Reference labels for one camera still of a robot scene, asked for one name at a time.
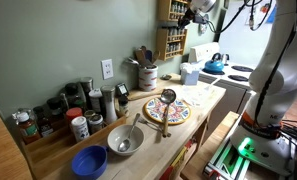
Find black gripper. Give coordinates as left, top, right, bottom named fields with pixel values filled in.
left=177, top=7, right=199, bottom=30

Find small black cap bottle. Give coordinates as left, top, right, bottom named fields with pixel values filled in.
left=118, top=95, right=130, bottom=118

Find tall black cap bottle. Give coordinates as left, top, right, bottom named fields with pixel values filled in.
left=64, top=83, right=86, bottom=111

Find dark sauce bottle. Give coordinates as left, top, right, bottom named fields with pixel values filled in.
left=32, top=105, right=55, bottom=138

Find hot sauce bottle white cap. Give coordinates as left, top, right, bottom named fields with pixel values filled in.
left=16, top=111, right=42, bottom=145

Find white stove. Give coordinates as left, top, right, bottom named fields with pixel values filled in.
left=187, top=41, right=262, bottom=141

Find brown wooden spoon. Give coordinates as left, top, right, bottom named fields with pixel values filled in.
left=151, top=49, right=160, bottom=65

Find dark blue spatula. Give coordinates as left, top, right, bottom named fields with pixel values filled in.
left=145, top=49, right=153, bottom=64

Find blue kettle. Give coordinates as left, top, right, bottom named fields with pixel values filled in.
left=202, top=52, right=226, bottom=75

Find wooden spatula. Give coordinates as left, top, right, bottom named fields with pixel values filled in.
left=135, top=48, right=148, bottom=68

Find white box container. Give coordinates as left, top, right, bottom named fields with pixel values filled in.
left=180, top=62, right=201, bottom=86

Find white refrigerator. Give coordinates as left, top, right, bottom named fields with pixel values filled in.
left=217, top=0, right=279, bottom=69

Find metal tongs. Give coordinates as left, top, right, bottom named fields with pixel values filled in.
left=126, top=57, right=141, bottom=67

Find white crock red chilies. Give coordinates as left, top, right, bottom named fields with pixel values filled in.
left=137, top=64, right=159, bottom=92

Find white crumpled cloth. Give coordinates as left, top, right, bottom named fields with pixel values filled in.
left=180, top=84, right=213, bottom=108

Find white printed paper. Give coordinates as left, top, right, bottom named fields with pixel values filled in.
left=245, top=3, right=267, bottom=26

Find black stove burner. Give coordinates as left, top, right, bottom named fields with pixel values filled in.
left=227, top=74, right=251, bottom=83
left=231, top=65, right=256, bottom=73

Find flat wooden paddle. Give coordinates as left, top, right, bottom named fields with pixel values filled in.
left=127, top=87, right=166, bottom=102

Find blue paper sheet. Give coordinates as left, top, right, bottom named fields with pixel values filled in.
left=265, top=5, right=278, bottom=24

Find black digital timer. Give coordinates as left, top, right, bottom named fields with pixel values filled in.
left=115, top=82, right=130, bottom=98

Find colourful painted plate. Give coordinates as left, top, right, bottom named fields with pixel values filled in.
left=143, top=96, right=192, bottom=126

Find metal fork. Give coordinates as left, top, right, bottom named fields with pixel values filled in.
left=138, top=117, right=164, bottom=132

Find steel pepper mill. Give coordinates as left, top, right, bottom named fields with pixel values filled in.
left=100, top=84, right=119, bottom=125

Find white salt canister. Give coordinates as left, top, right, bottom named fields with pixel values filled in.
left=88, top=88, right=104, bottom=114

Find stainless steel canister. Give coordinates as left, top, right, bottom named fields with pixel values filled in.
left=79, top=77, right=94, bottom=110

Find small gold lid jar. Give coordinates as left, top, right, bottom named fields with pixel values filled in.
left=83, top=109, right=97, bottom=121

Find white ceramic bowl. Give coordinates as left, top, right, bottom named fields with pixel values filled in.
left=106, top=124, right=145, bottom=157

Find small silver lid jar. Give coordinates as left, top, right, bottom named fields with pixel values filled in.
left=87, top=113, right=105, bottom=135

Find metal spoon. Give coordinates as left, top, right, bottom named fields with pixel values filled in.
left=117, top=112, right=142, bottom=153

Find red lid jar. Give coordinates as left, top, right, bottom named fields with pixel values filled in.
left=65, top=107, right=84, bottom=126

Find red package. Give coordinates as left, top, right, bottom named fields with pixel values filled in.
left=159, top=138, right=196, bottom=180

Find white spice shaker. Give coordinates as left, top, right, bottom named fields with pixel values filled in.
left=70, top=115, right=91, bottom=143

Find dark jar black lid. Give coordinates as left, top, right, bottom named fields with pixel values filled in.
left=46, top=96, right=64, bottom=123

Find blue plastic bowl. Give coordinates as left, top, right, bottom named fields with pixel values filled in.
left=70, top=144, right=109, bottom=180

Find wooden tiered spice tray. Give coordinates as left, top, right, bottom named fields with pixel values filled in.
left=18, top=109, right=128, bottom=180

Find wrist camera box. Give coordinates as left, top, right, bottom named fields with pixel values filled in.
left=192, top=13, right=209, bottom=25

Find decorative wall plate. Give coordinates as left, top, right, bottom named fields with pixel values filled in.
left=198, top=22, right=209, bottom=35

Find wooden wall spice rack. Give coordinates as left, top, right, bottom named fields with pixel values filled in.
left=155, top=26, right=189, bottom=62
left=157, top=0, right=193, bottom=23

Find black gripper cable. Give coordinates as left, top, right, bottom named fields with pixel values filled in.
left=205, top=0, right=273, bottom=34

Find metal ladle wooden handle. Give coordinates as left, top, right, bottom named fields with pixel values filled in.
left=159, top=88, right=178, bottom=138

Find white wall outlet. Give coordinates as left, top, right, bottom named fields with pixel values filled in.
left=100, top=58, right=115, bottom=81

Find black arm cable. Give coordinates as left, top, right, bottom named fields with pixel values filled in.
left=252, top=0, right=297, bottom=128

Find metal robot stand frame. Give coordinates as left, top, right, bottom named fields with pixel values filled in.
left=202, top=131, right=289, bottom=180

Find black cable bundle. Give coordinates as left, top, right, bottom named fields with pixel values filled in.
left=281, top=114, right=297, bottom=158

